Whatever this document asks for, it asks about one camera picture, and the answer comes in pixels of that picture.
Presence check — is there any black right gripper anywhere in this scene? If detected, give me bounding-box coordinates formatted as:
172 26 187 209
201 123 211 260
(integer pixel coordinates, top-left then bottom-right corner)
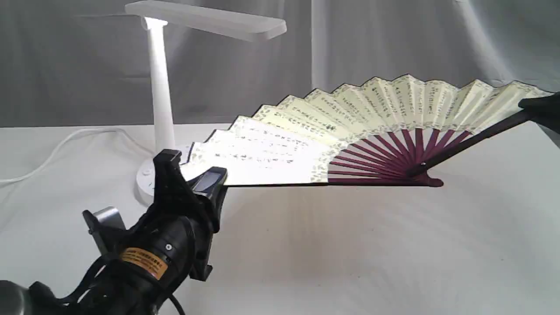
79 149 228 315

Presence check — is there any white desk lamp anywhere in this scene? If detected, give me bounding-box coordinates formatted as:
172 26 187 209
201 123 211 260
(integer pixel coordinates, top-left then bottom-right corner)
125 1 287 207

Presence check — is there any folding paper fan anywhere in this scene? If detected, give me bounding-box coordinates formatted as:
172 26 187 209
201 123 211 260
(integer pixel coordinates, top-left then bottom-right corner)
180 74 554 187

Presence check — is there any grey backdrop curtain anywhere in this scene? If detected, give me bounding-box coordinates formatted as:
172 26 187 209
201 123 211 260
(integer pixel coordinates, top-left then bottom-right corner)
0 0 560 127

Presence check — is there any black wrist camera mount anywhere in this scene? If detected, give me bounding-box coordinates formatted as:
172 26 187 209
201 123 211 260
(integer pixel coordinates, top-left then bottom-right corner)
82 206 127 255

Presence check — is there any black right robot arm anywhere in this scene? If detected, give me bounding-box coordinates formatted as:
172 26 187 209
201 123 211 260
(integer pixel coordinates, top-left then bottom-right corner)
1 149 228 315

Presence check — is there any white power cable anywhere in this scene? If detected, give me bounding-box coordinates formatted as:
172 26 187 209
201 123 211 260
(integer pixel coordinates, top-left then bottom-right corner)
0 128 154 184

